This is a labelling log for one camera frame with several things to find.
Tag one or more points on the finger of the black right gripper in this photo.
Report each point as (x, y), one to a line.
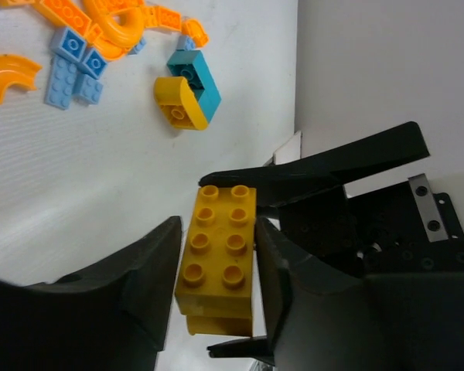
(256, 348)

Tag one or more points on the yellow rounded lego brick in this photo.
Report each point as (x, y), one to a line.
(178, 104)

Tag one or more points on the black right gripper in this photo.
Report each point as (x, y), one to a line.
(404, 228)

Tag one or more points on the orange brick right end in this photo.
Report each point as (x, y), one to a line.
(168, 20)

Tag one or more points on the small orange arch piece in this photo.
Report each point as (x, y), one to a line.
(195, 30)

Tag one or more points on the light blue square brick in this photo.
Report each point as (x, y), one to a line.
(92, 63)
(68, 43)

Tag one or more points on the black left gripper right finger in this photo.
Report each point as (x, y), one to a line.
(329, 320)

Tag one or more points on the small light blue plate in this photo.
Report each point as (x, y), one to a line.
(87, 89)

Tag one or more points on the orange rectangular lego brick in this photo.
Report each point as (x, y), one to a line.
(64, 13)

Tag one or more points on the orange curved tube piece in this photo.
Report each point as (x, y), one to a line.
(121, 21)

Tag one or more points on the light blue flat plate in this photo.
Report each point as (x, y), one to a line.
(61, 82)

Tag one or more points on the yellow long lego brick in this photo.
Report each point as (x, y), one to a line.
(214, 284)

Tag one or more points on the orange flat curved piece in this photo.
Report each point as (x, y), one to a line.
(97, 39)

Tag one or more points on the small light blue brick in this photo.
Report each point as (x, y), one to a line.
(185, 43)

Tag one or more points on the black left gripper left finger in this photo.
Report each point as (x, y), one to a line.
(111, 315)

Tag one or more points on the orange curved quarter piece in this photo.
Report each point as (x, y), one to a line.
(17, 71)

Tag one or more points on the teal long lego brick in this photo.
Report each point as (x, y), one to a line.
(192, 65)

